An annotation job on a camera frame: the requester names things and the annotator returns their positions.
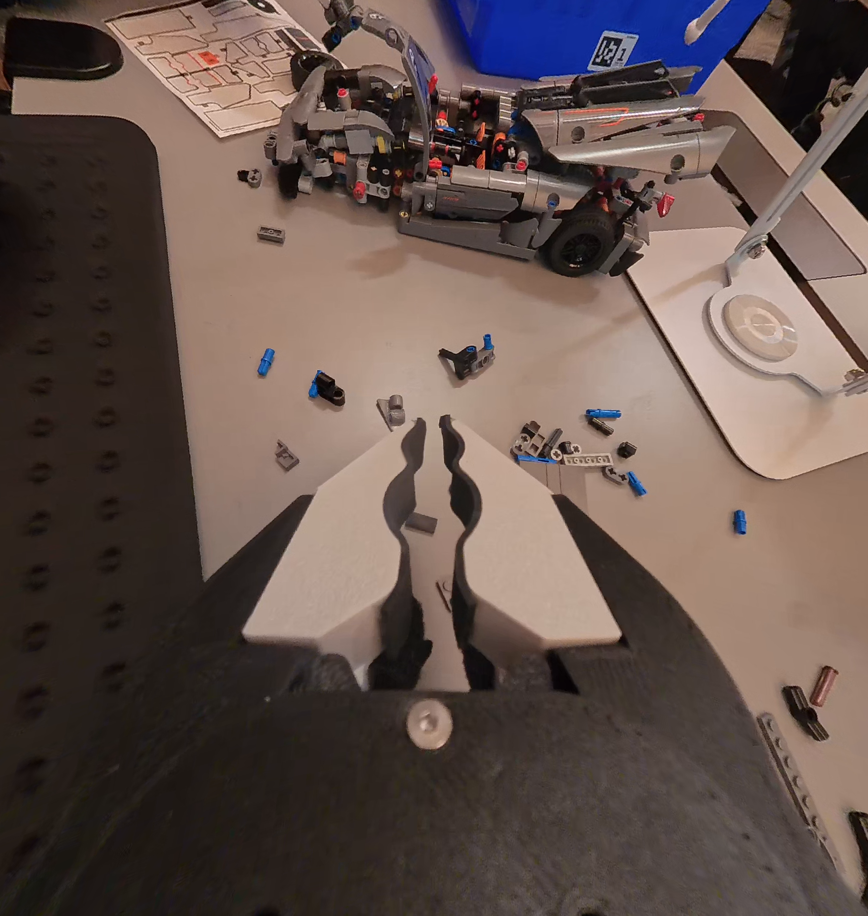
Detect white book stand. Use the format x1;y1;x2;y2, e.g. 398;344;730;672
623;50;868;480

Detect page holder cord white tip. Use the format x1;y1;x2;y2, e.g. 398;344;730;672
684;0;732;44

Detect lego sticker sheet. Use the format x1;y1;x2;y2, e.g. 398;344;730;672
105;0;328;138

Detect black oval pad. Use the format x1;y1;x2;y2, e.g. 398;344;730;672
3;16;124;81

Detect black perforated mat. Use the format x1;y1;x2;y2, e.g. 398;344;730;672
0;114;205;860

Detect grey lego car model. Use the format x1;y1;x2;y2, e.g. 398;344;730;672
262;0;737;279

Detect scattered loose lego pieces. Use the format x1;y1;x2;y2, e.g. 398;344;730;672
237;168;868;910

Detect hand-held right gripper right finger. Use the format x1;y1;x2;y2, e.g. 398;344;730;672
439;414;624;691

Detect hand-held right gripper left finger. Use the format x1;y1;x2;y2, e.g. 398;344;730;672
241;417;435;691

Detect blue storage bin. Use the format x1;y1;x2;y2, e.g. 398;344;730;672
441;0;771;76

